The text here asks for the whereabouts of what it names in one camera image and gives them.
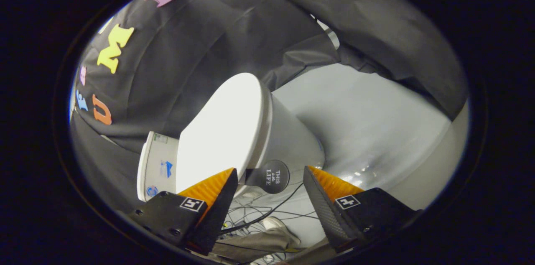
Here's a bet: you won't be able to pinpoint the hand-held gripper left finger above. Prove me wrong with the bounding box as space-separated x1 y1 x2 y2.
127 168 239 256

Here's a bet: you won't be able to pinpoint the thin black cables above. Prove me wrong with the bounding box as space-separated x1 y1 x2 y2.
219 181 322 253

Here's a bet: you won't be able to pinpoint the black round lid handle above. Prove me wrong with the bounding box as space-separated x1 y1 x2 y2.
245 160 290 194

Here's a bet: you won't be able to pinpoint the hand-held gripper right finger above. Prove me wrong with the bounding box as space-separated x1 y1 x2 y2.
303 166 423 254

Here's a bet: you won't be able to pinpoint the person's trouser leg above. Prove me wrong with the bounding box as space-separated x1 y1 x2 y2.
212 227 301 263

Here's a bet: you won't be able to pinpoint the black backdrop cloth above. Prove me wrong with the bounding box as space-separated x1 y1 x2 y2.
69 0 469 215

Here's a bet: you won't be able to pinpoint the person's white shoe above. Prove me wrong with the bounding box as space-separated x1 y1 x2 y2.
262 216 289 232

